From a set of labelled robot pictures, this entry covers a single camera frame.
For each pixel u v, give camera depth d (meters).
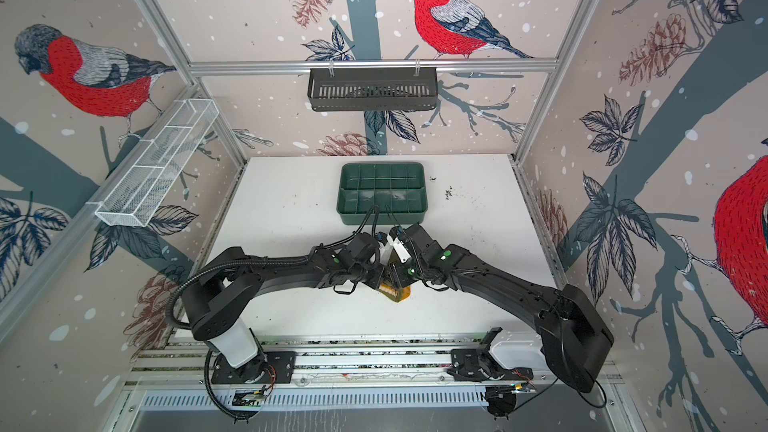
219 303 0.45
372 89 1.07
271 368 0.73
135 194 0.71
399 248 0.74
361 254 0.70
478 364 0.66
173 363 0.75
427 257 0.62
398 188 1.04
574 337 0.41
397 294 0.83
